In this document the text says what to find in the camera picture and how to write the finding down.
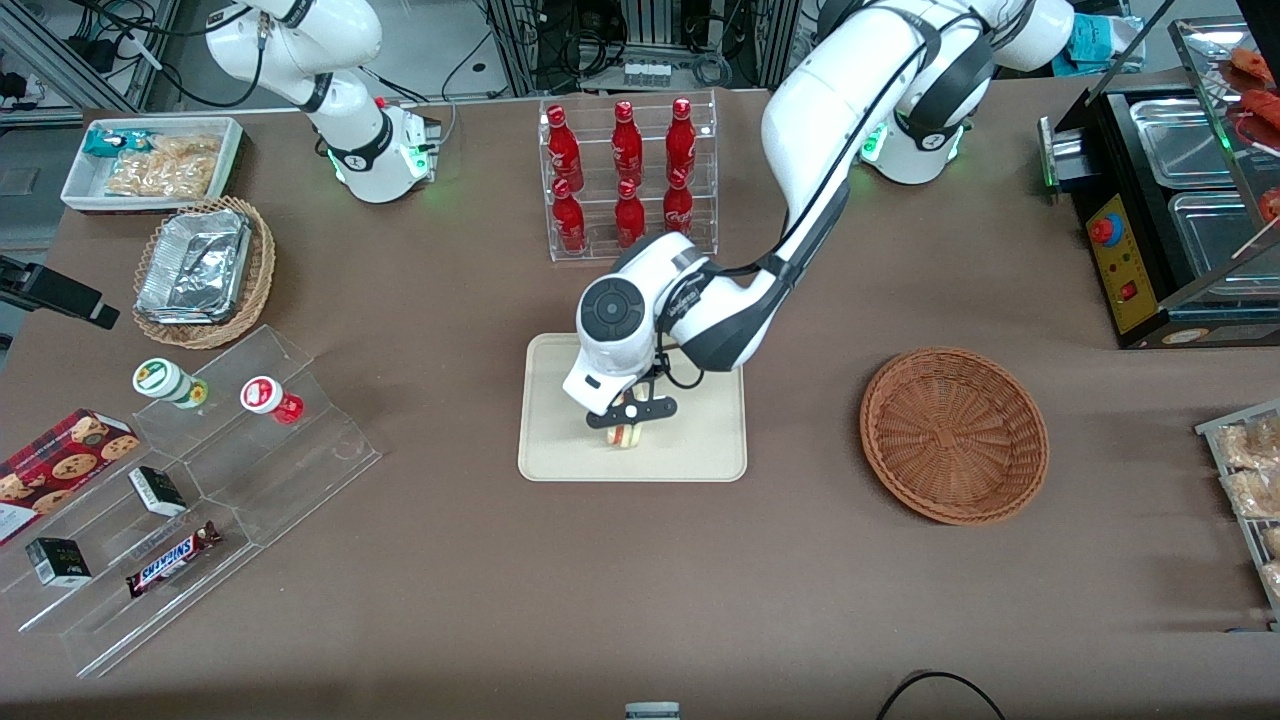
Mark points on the Snickers chocolate bar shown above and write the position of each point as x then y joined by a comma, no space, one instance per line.
172,560

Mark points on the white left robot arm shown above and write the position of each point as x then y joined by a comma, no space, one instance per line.
830,120

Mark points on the steel warmer pan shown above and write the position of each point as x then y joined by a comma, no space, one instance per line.
1215,240
1180,140

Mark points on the clear acrylic step display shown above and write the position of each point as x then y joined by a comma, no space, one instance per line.
300,450

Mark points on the beige rectangular tray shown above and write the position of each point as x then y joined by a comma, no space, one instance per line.
700,440

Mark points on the red plaid cookie box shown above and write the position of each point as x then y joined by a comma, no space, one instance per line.
55,470

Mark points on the light wicker basket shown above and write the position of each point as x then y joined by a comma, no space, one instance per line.
262,262

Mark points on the green-lid white cup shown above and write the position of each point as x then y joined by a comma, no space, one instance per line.
160,379

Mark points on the red sausage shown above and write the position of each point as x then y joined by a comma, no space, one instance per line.
1252,64
1262,104

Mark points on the white rectangular snack bin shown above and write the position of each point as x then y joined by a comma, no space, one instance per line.
80,185

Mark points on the teal snack packet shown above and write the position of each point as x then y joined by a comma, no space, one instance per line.
108,142

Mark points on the clear acrylic bottle rack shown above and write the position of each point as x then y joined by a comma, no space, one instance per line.
705,140

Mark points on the brown wicker basket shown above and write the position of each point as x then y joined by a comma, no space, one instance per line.
955,435

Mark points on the small grey device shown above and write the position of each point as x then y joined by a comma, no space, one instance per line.
652,712

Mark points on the black food warmer machine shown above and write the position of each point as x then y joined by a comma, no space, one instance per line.
1125,270

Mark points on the red cola bottle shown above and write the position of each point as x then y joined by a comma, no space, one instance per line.
630,220
681,140
569,222
627,145
678,212
563,150

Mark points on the tray of packaged pastries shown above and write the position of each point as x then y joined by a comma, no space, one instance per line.
1212,440

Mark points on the small black box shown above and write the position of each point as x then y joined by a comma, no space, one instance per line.
157,491
57,562

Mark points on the triangle sandwich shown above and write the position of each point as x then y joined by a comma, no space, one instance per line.
620,437

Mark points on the teal plastic bag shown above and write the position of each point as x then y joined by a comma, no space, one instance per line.
1105,40

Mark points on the stacked aluminium foil containers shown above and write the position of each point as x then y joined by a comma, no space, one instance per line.
195,268

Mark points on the wrapped bread pack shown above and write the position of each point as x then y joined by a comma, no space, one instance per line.
1273,578
1255,442
1258,494
1273,542

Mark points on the clear bag of crackers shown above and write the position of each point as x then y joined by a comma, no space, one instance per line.
165,168

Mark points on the white power strip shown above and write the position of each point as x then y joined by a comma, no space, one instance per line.
646,72

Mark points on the red-lid white cup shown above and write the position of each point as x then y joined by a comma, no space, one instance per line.
265,396

